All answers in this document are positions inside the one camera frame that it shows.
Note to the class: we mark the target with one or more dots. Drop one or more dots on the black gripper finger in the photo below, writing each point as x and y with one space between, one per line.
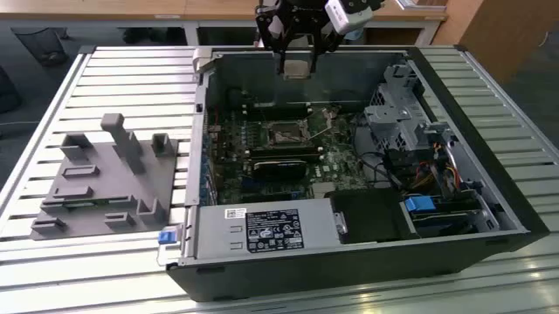
283 62
316 59

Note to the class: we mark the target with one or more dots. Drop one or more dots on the silver CPU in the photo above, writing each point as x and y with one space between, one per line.
298 69

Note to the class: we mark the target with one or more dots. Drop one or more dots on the metal locking lever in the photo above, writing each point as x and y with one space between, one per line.
321 130

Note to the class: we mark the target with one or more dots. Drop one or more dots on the black RAM slot bank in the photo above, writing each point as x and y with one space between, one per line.
283 153
279 111

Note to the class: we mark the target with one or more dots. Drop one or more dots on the CPU socket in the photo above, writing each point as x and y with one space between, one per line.
289 134

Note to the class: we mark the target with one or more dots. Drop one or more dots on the pale blue teach pendant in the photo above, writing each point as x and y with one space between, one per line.
354 35

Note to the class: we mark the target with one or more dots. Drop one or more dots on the silver metal drive cage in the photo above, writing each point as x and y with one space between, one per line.
389 124

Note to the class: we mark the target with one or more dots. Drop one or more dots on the green motherboard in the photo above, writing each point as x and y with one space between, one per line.
345 157

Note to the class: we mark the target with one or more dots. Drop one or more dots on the black graphics card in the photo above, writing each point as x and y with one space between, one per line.
279 170

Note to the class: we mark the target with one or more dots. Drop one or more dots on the silver chipset heatsink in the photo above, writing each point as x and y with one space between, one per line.
325 189

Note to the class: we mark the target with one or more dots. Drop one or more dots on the wooden desk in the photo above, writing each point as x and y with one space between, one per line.
110 10

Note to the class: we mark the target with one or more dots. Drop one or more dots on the wooden cabinet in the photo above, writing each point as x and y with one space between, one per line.
502 32

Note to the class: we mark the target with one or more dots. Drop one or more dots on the black plastic shroud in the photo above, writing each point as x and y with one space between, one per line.
372 216

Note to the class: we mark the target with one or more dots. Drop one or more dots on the blue disk carrier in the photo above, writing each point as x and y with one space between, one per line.
420 204

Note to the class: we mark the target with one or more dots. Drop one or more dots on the silver power supply unit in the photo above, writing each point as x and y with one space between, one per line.
214 229

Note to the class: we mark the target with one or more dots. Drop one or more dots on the grey parts rack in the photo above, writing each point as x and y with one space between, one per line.
114 183

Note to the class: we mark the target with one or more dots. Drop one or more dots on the blue case latch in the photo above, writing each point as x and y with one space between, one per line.
167 238

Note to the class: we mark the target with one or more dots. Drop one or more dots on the black PC case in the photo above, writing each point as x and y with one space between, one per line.
306 278

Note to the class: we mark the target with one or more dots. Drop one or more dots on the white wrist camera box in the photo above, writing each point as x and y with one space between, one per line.
350 16

